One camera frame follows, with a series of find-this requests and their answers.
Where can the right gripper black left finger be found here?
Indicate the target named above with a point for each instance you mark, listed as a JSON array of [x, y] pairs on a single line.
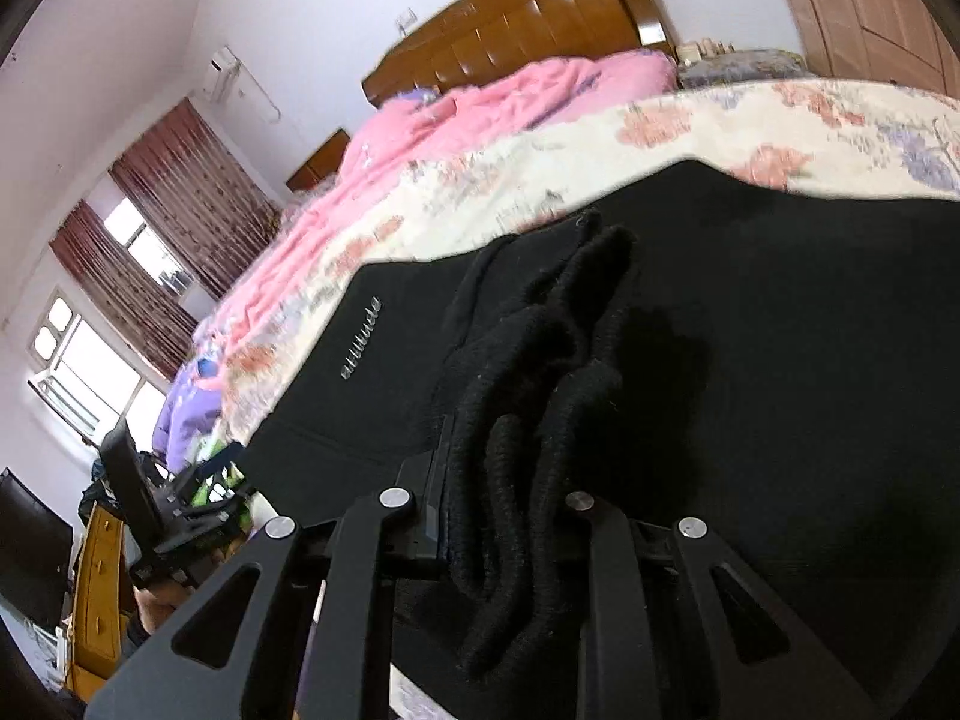
[[298, 624]]

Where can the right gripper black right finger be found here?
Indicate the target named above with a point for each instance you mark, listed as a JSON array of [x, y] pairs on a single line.
[[679, 626]]

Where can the black pants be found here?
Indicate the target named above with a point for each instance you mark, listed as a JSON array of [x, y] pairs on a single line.
[[785, 368]]

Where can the person's left hand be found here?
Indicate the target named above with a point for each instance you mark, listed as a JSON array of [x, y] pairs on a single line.
[[158, 602]]

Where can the green box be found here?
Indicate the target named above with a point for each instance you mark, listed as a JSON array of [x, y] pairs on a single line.
[[214, 487]]

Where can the purple blanket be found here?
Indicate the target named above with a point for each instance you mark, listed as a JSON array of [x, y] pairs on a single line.
[[191, 408]]

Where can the yellow wooden cabinet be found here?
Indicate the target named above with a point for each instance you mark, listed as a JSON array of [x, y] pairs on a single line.
[[101, 607]]

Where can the black television screen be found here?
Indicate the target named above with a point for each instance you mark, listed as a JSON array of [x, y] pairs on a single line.
[[35, 550]]

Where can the window with bright light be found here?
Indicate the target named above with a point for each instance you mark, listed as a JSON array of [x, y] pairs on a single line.
[[112, 353]]

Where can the dark red curtain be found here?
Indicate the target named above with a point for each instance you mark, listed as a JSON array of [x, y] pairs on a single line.
[[205, 209]]

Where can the brown wooden nightstand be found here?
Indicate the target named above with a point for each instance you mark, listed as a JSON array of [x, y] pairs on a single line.
[[324, 162]]

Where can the pink quilt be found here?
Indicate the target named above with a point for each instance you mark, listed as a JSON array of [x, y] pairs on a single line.
[[416, 128]]

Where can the white air conditioner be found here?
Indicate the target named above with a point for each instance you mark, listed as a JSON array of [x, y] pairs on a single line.
[[219, 74]]

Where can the floral cream bedspread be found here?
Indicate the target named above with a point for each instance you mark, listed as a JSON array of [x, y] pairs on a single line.
[[828, 139]]

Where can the floral covered bedside table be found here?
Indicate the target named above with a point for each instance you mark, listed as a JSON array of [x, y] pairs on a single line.
[[708, 63]]

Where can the brown wooden headboard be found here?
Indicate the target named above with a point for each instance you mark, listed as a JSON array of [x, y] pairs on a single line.
[[476, 42]]

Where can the light wooden wardrobe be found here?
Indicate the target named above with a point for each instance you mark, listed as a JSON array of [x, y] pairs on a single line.
[[886, 41]]

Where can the white wall socket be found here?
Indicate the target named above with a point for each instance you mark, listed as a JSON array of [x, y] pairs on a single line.
[[406, 22]]

